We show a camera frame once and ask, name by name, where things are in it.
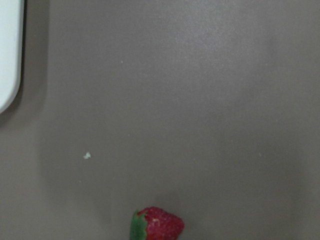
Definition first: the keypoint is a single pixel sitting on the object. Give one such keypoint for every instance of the red strawberry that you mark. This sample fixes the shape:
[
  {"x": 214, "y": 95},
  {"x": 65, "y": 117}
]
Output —
[{"x": 154, "y": 223}]

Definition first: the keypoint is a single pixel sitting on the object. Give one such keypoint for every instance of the cream rabbit tray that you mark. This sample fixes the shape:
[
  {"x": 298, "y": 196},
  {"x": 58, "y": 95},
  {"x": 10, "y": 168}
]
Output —
[{"x": 11, "y": 44}]

